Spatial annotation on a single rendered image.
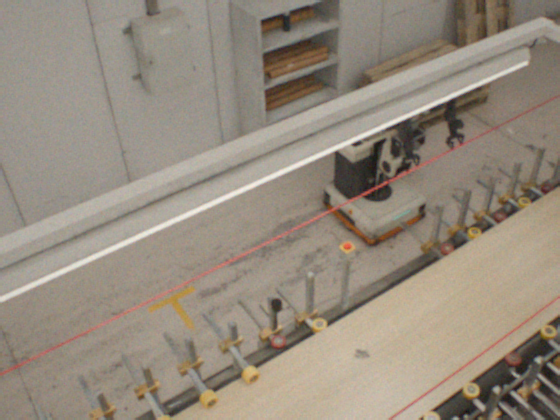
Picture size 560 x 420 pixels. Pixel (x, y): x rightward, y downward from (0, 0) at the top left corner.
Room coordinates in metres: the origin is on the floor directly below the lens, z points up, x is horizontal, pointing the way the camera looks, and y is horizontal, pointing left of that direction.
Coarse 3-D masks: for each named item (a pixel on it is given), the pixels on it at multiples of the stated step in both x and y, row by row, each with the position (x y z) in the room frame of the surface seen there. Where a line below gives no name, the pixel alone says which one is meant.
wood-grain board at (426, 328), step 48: (480, 240) 2.69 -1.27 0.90; (528, 240) 2.67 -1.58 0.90; (432, 288) 2.32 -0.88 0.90; (480, 288) 2.30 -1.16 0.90; (528, 288) 2.28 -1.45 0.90; (336, 336) 2.02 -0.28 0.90; (384, 336) 2.00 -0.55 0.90; (432, 336) 1.98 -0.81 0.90; (480, 336) 1.96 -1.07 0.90; (528, 336) 1.94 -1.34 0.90; (240, 384) 1.74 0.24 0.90; (288, 384) 1.73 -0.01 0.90; (336, 384) 1.71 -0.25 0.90; (384, 384) 1.70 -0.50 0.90; (432, 384) 1.68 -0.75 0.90
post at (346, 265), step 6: (342, 258) 2.39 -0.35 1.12; (342, 264) 2.39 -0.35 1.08; (348, 264) 2.37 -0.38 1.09; (342, 270) 2.39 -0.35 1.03; (348, 270) 2.38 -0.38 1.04; (342, 276) 2.39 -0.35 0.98; (348, 276) 2.38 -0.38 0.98; (342, 282) 2.39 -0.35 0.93; (348, 282) 2.38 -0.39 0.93; (342, 288) 2.38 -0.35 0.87; (348, 288) 2.38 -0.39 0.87; (342, 294) 2.38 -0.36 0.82; (348, 294) 2.38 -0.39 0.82; (342, 300) 2.38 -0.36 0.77; (348, 300) 2.38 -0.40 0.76; (342, 306) 2.37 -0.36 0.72; (348, 306) 2.38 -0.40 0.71
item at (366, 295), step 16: (512, 208) 3.19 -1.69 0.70; (480, 224) 3.04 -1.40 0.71; (448, 240) 2.90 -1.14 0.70; (464, 240) 2.90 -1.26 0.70; (432, 256) 2.76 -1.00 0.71; (400, 272) 2.64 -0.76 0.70; (416, 272) 2.66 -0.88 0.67; (368, 288) 2.52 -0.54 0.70; (384, 288) 2.51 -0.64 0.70; (336, 304) 2.41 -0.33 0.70; (352, 304) 2.40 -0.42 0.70; (336, 320) 2.31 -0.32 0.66; (288, 336) 2.18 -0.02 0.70; (304, 336) 2.18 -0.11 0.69; (256, 352) 2.08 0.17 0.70; (272, 352) 2.07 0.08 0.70; (240, 368) 1.97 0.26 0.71; (256, 368) 2.00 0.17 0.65; (208, 384) 1.87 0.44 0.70; (224, 384) 1.89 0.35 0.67; (176, 400) 1.78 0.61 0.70; (192, 400) 1.78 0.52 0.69; (144, 416) 1.69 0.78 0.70
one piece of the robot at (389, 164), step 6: (414, 120) 3.77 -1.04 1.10; (390, 132) 3.74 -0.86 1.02; (384, 144) 3.75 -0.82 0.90; (390, 144) 3.74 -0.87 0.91; (384, 150) 3.73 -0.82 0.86; (402, 150) 3.72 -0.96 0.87; (384, 156) 3.73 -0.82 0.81; (390, 156) 3.68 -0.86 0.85; (402, 156) 3.72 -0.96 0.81; (384, 162) 3.72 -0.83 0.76; (390, 162) 3.67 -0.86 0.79; (396, 162) 3.66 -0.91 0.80; (408, 162) 3.72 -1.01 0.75; (384, 168) 3.71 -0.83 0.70; (390, 168) 3.66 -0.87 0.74; (396, 168) 3.64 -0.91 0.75; (390, 174) 3.66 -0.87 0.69
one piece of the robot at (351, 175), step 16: (352, 144) 3.90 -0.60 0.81; (368, 144) 3.89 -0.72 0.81; (336, 160) 3.97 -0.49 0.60; (352, 160) 3.81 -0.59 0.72; (368, 160) 3.88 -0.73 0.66; (336, 176) 3.96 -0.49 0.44; (352, 176) 3.81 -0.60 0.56; (368, 176) 3.89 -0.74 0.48; (384, 176) 3.91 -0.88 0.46; (352, 192) 3.81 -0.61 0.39
